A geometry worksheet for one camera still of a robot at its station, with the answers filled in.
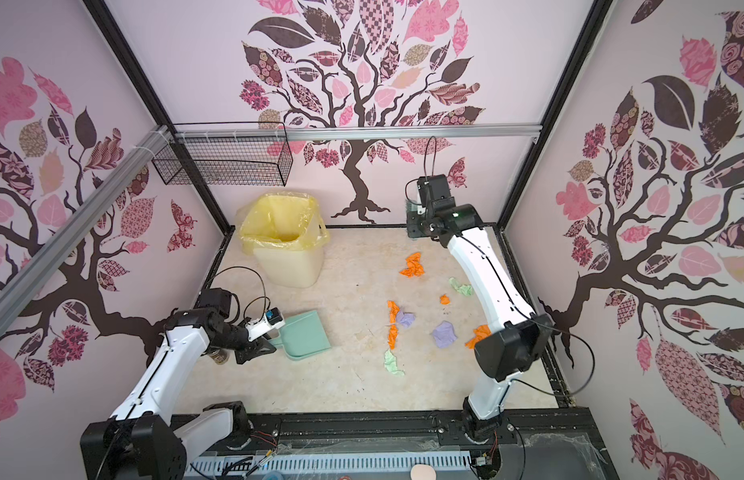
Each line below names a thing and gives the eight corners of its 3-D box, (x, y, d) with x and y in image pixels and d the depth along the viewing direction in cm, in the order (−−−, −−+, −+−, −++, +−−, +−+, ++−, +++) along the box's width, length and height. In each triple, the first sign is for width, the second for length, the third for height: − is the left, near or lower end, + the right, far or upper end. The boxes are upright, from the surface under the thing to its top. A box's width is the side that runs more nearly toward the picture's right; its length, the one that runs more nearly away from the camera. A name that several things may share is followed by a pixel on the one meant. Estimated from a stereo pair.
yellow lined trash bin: (257, 294, 102) (226, 244, 82) (273, 245, 117) (250, 191, 97) (329, 294, 102) (316, 243, 82) (335, 244, 117) (326, 191, 97)
